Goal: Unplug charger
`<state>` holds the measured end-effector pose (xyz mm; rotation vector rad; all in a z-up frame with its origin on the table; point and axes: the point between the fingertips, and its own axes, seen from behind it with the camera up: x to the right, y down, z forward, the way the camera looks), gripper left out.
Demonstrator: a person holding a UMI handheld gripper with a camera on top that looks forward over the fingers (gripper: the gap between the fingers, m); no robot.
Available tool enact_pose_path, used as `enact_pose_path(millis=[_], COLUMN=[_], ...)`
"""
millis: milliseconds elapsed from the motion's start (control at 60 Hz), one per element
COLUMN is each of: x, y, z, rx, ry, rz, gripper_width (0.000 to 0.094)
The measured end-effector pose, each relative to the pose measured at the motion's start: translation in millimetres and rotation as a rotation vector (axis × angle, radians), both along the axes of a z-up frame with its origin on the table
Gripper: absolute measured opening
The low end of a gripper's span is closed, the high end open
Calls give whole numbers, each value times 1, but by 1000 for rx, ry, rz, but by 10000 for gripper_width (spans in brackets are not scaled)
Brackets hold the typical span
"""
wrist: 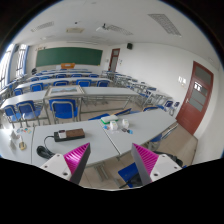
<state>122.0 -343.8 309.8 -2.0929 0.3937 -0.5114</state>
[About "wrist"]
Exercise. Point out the white cup left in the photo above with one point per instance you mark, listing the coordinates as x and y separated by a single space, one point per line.
113 125

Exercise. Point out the ceiling projector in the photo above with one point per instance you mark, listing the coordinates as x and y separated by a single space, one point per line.
102 28

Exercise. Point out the black wall speaker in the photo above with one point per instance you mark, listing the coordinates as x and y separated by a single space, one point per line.
129 46

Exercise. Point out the blue chair far left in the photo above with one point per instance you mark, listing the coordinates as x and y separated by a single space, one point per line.
13 116

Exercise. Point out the small wooden block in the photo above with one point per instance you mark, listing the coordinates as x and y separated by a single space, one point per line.
22 146

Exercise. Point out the framed picture on desk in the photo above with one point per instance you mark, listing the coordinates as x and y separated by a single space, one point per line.
66 90

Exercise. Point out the white charger plug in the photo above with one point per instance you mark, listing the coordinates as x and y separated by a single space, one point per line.
62 135

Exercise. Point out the red-brown near door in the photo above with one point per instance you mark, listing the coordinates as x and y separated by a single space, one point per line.
197 98

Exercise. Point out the green chalkboard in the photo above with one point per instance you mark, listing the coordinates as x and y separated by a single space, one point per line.
77 55

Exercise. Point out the red-brown door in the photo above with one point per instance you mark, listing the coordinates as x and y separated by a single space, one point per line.
197 98
114 59

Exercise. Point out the green white box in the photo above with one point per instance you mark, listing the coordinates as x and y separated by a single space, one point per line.
108 119

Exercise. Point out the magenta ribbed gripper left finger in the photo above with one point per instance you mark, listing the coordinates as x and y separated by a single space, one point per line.
69 166

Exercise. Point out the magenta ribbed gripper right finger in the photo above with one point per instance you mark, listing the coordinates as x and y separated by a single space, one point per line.
151 166

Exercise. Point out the blue chair centre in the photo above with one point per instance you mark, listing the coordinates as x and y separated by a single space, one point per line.
63 108

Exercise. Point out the white cup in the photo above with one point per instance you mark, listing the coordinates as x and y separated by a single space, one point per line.
113 125
125 123

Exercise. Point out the wooden lectern desk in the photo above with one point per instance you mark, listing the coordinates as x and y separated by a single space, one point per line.
67 65

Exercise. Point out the blue chair under desk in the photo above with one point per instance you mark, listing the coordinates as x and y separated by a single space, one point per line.
131 176

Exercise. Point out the long grey desk row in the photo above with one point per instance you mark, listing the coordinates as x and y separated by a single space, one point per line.
106 93

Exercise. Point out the red-brown far door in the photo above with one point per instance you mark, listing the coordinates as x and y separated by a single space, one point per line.
114 59

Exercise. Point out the white cup right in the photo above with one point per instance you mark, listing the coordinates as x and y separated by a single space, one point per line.
125 123

